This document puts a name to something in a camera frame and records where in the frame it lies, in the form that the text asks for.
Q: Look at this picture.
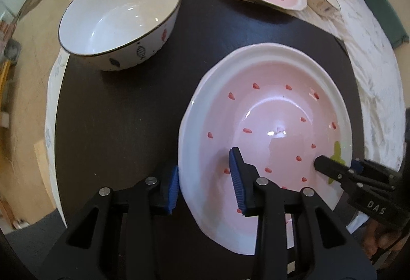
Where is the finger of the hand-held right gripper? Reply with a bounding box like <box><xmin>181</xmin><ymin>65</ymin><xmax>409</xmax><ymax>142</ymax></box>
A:
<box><xmin>352</xmin><ymin>158</ymin><xmax>406</xmax><ymax>192</ymax></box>
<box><xmin>313</xmin><ymin>155</ymin><xmax>366</xmax><ymax>200</ymax></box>

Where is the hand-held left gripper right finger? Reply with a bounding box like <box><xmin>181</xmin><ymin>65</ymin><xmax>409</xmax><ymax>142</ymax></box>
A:
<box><xmin>229</xmin><ymin>147</ymin><xmax>377</xmax><ymax>280</ymax></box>

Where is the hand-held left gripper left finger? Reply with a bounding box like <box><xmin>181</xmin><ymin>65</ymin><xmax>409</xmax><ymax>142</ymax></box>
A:
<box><xmin>37</xmin><ymin>165</ymin><xmax>180</xmax><ymax>280</ymax></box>

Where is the large white fish print bowl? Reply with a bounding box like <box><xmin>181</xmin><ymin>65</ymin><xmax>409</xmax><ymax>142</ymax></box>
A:
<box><xmin>58</xmin><ymin>0</ymin><xmax>182</xmax><ymax>72</ymax></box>

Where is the person's right hand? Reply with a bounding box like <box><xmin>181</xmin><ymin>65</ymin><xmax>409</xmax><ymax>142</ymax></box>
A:
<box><xmin>361</xmin><ymin>222</ymin><xmax>410</xmax><ymax>265</ymax></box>

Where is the dark brown board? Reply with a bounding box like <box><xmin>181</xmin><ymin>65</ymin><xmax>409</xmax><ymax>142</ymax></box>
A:
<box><xmin>54</xmin><ymin>0</ymin><xmax>364</xmax><ymax>280</ymax></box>

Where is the white printed bed sheet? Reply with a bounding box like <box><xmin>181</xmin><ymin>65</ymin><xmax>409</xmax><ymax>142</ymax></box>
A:
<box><xmin>45</xmin><ymin>0</ymin><xmax>406</xmax><ymax>236</ymax></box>

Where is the teal cushion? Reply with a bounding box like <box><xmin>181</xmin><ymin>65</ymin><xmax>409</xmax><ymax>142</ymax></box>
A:
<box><xmin>357</xmin><ymin>0</ymin><xmax>410</xmax><ymax>48</ymax></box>

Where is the yellow wooden rack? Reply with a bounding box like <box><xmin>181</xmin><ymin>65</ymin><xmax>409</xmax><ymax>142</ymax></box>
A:
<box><xmin>0</xmin><ymin>59</ymin><xmax>13</xmax><ymax>108</ymax></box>

